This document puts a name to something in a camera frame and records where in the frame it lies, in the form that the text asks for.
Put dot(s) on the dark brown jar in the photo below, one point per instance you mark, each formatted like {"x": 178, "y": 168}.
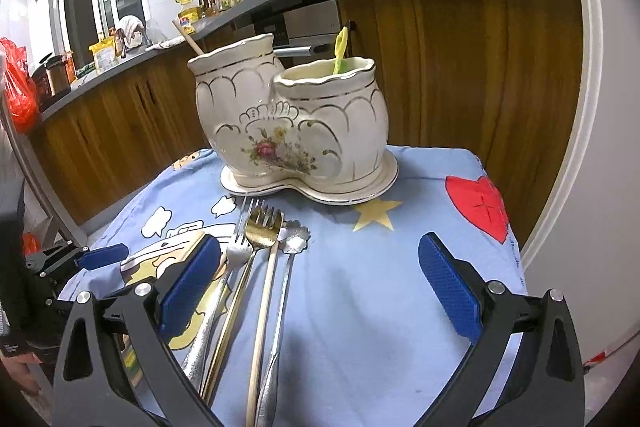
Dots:
{"x": 52, "y": 77}

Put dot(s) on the red plastic bag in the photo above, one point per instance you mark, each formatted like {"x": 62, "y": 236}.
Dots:
{"x": 17, "y": 92}

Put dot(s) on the built-in oven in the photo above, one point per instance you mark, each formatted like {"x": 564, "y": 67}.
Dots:
{"x": 305, "y": 27}

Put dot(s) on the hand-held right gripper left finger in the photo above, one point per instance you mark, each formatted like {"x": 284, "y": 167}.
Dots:
{"x": 190, "y": 282}

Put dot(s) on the cream floral ceramic utensil holder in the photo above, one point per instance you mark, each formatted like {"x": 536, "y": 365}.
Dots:
{"x": 240, "y": 107}

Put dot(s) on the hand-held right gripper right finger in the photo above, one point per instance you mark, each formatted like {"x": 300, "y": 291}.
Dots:
{"x": 450, "y": 292}

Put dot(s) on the row of condiment bottles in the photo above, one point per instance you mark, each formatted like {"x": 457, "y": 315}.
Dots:
{"x": 217, "y": 4}

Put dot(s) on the blue cartoon printed cloth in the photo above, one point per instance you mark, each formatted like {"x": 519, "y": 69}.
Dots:
{"x": 375, "y": 307}

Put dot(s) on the cream ceramic saucer tray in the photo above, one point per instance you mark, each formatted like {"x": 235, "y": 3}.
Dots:
{"x": 365, "y": 192}

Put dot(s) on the yellow-green plastic utensil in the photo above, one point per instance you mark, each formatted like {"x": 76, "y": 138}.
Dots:
{"x": 341, "y": 52}

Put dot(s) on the wooden kitchen cabinet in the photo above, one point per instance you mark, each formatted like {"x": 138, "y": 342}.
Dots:
{"x": 475, "y": 82}
{"x": 115, "y": 132}

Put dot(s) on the gold fork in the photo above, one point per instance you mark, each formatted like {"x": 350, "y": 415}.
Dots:
{"x": 260, "y": 227}

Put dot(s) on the white door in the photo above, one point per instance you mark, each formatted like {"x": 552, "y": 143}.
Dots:
{"x": 600, "y": 157}

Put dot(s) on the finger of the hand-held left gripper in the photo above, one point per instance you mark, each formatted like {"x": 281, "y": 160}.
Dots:
{"x": 102, "y": 256}

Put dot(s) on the silver fork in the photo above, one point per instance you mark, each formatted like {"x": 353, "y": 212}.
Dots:
{"x": 235, "y": 254}

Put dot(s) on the silver flower-shaped spoon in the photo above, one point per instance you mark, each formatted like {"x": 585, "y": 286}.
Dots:
{"x": 295, "y": 237}

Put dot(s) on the white cloth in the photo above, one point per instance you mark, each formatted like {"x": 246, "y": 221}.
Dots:
{"x": 131, "y": 29}

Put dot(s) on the yellow food packet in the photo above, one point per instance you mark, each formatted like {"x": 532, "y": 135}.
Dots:
{"x": 104, "y": 57}

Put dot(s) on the grey metal frame leg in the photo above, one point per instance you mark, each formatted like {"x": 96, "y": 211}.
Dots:
{"x": 40, "y": 182}

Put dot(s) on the person's left hand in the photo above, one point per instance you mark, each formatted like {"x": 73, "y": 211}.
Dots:
{"x": 22, "y": 372}

